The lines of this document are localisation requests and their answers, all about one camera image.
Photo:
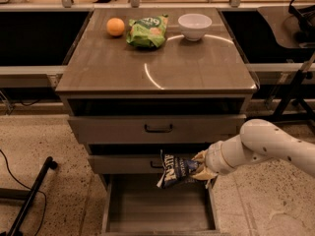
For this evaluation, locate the middle drawer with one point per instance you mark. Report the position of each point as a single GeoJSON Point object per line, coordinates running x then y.
{"type": "Point", "coordinates": [126, 164]}

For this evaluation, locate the orange fruit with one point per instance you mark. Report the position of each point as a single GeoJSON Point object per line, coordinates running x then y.
{"type": "Point", "coordinates": [115, 27]}

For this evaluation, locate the drawer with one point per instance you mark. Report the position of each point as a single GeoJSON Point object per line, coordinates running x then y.
{"type": "Point", "coordinates": [135, 206]}
{"type": "Point", "coordinates": [196, 129]}
{"type": "Point", "coordinates": [126, 164]}

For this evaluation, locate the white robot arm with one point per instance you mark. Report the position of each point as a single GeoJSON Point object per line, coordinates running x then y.
{"type": "Point", "coordinates": [258, 141]}

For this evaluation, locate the green chip bag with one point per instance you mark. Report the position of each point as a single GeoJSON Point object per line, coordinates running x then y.
{"type": "Point", "coordinates": [148, 32]}

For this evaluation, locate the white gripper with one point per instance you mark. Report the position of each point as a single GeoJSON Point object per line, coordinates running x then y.
{"type": "Point", "coordinates": [214, 158]}

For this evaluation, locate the black floor stand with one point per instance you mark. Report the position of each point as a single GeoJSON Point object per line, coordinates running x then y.
{"type": "Point", "coordinates": [27, 196]}

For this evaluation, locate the grey drawer cabinet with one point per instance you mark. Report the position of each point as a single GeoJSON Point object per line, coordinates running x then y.
{"type": "Point", "coordinates": [108, 77]}

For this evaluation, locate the white bowl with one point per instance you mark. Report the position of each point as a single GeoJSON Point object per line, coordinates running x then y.
{"type": "Point", "coordinates": [194, 26]}

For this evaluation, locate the top drawer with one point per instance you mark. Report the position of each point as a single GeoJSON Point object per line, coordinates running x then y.
{"type": "Point", "coordinates": [196, 129]}

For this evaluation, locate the blue chip bag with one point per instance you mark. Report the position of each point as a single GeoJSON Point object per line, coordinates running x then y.
{"type": "Point", "coordinates": [176, 170]}

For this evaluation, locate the bottom drawer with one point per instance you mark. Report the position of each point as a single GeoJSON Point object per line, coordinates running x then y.
{"type": "Point", "coordinates": [135, 206]}

